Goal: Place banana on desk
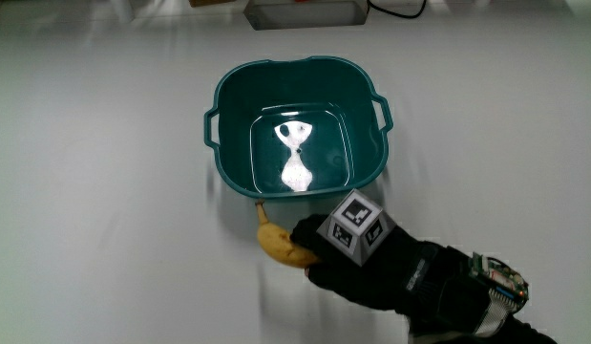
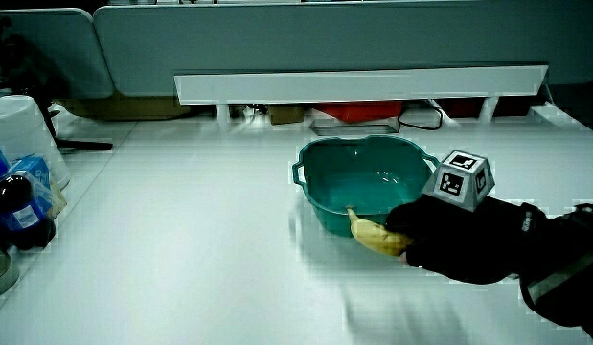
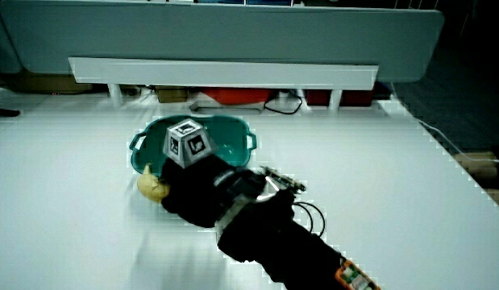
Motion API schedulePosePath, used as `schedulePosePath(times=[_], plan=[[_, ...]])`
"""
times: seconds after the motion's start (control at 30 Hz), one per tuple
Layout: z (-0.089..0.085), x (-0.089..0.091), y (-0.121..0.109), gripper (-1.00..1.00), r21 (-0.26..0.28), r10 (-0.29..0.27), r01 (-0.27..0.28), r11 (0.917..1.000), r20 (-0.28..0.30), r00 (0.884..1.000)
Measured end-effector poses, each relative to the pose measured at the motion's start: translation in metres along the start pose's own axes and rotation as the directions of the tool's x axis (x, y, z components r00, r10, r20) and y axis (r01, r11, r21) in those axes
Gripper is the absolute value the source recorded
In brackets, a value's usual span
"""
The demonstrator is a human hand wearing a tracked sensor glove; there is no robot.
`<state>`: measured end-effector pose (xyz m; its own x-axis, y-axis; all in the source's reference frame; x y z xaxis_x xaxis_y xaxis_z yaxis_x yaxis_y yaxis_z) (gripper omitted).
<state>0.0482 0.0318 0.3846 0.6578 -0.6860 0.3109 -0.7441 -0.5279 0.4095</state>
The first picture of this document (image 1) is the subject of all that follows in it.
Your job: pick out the green plastic basin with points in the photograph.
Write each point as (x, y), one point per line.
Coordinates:
(295, 143)

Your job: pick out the white box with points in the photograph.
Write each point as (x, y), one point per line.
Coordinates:
(304, 13)

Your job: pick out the white desk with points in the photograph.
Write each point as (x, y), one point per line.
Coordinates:
(85, 191)

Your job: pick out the yellow banana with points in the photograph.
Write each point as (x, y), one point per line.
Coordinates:
(280, 246)

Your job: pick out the person's right forearm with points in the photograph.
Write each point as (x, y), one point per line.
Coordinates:
(514, 334)

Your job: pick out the person's right hand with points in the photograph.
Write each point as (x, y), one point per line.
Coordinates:
(371, 277)

